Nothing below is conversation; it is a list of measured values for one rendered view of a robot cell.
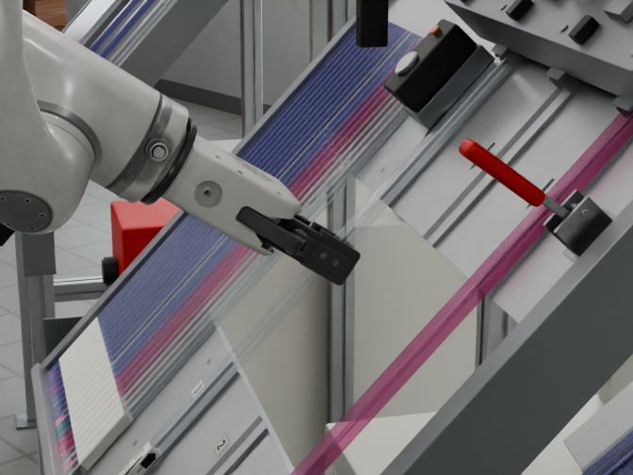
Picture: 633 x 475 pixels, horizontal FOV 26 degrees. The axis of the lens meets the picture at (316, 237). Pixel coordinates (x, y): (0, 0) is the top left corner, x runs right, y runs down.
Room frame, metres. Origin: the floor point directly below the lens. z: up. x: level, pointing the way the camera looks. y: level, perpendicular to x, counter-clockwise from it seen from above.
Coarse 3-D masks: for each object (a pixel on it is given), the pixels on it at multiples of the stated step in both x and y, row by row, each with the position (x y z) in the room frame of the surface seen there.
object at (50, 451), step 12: (36, 372) 1.33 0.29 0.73; (36, 384) 1.30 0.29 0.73; (36, 396) 1.27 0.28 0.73; (48, 396) 1.27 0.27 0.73; (36, 408) 1.25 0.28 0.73; (48, 408) 1.24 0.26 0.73; (48, 420) 1.20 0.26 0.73; (48, 432) 1.18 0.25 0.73; (48, 444) 1.15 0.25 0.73; (48, 456) 1.13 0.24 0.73; (48, 468) 1.11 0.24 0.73; (60, 468) 1.11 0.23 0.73
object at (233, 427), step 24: (216, 336) 1.11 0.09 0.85; (192, 360) 1.11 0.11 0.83; (216, 360) 1.08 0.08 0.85; (168, 384) 1.11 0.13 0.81; (192, 384) 1.08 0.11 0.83; (240, 384) 1.01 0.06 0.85; (144, 408) 1.11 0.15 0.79; (168, 408) 1.07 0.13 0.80; (216, 408) 1.01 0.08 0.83; (240, 408) 0.98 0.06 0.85; (144, 432) 1.07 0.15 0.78; (192, 432) 1.01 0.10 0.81; (216, 432) 0.98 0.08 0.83; (240, 432) 0.95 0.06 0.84; (264, 432) 0.92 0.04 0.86; (120, 456) 1.07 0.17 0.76; (168, 456) 1.00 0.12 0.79; (192, 456) 0.97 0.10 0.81; (216, 456) 0.94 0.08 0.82; (240, 456) 0.91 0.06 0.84; (264, 456) 0.89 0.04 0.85
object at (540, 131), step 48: (432, 0) 1.34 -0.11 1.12; (528, 96) 1.03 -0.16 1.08; (576, 96) 0.97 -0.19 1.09; (384, 144) 1.16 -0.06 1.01; (480, 144) 1.02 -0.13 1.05; (528, 144) 0.96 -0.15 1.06; (576, 144) 0.91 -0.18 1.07; (624, 144) 0.86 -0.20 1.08; (432, 192) 1.02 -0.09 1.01; (480, 192) 0.96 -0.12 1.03; (624, 192) 0.82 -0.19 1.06; (432, 240) 0.96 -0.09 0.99; (480, 240) 0.91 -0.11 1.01; (528, 288) 0.82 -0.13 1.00
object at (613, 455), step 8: (632, 432) 0.58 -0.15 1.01; (624, 440) 0.58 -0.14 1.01; (632, 440) 0.58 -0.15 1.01; (616, 448) 0.58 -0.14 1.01; (624, 448) 0.57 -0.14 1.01; (632, 448) 0.57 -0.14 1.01; (608, 456) 0.58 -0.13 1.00; (616, 456) 0.57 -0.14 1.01; (624, 456) 0.57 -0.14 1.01; (632, 456) 0.57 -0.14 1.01; (600, 464) 0.58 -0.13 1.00; (608, 464) 0.57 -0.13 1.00; (616, 464) 0.57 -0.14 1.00; (624, 464) 0.57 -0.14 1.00; (632, 464) 0.57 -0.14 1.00; (584, 472) 0.58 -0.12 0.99; (592, 472) 0.57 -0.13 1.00; (600, 472) 0.57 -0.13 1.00; (608, 472) 0.57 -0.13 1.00; (616, 472) 0.57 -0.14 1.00; (624, 472) 0.57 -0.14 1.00; (632, 472) 0.57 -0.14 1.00
